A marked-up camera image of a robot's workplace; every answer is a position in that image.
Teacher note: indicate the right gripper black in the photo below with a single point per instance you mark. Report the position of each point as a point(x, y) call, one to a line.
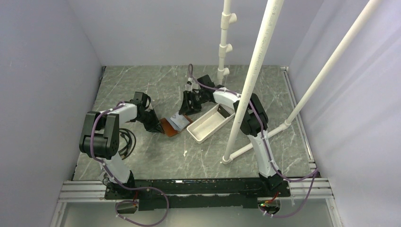
point(186, 108)

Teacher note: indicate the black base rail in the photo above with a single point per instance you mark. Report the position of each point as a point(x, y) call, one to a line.
point(192, 193)

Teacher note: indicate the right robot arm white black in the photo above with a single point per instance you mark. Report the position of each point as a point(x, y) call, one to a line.
point(253, 125)

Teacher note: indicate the aluminium frame rail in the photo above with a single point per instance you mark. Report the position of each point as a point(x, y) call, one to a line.
point(182, 175)

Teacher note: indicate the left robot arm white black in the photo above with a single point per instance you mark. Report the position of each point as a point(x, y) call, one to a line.
point(100, 135)

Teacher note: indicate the white PVC pipe frame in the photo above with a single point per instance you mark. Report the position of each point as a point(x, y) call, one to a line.
point(343, 118)

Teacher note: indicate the white rectangular plastic tray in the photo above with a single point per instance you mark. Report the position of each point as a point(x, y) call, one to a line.
point(209, 123)

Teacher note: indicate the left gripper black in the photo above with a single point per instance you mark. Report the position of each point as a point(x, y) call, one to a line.
point(156, 122)

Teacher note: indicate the brown leather card holder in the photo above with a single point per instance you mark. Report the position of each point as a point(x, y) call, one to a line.
point(169, 130)

